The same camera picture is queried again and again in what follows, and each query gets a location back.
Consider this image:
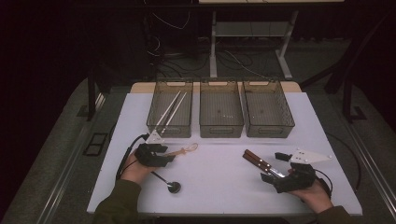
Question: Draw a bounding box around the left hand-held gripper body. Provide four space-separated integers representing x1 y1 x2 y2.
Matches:
134 130 165 168

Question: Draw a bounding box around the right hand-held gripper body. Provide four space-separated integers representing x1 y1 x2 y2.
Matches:
273 148 332 194

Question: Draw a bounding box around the clear amber plastic spoon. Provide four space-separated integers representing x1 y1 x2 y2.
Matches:
163 142 199 157

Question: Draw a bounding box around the black metal spoon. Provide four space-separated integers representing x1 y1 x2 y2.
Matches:
150 171 182 194

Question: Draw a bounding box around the smoky clear plastic bin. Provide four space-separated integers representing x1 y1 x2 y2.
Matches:
199 77 246 139
146 78 194 139
241 78 296 139

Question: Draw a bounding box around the white chopstick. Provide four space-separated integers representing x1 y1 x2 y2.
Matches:
154 90 181 127
161 91 188 134

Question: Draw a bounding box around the person's left hand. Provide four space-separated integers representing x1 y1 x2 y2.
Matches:
120 152 157 185

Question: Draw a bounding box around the person's right hand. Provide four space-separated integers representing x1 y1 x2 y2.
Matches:
289 179 334 215

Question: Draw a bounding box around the black metal stand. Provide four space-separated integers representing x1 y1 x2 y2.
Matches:
342 71 368 124
86 62 111 122

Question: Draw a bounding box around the white desk with metal legs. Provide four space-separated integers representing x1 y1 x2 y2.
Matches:
198 0 346 80

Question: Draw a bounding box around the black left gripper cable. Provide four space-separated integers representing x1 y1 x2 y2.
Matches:
115 133 149 181

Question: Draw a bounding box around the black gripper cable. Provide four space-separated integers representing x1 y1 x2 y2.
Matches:
314 167 333 200
115 133 149 181

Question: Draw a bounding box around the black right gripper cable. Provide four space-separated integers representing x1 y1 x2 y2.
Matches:
314 167 333 200

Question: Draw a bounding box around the thin black floor cable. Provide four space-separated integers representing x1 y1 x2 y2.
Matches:
325 133 362 191

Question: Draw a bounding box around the metal floor rail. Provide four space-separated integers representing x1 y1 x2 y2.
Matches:
342 120 396 216
36 92 106 224

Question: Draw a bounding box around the bundle of floor cables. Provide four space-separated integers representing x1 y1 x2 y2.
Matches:
148 34 281 80

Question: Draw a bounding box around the white hanging cable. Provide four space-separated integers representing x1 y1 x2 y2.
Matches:
151 0 191 31

